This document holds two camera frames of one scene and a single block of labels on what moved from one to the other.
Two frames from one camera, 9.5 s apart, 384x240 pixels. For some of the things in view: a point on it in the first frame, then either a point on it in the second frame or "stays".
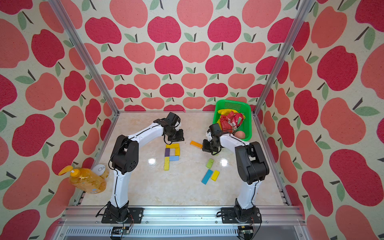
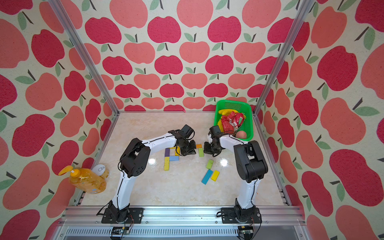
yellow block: [215, 175] stays
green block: [209, 162] stays
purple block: [167, 152] stays
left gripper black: [180, 138] to [192, 151]
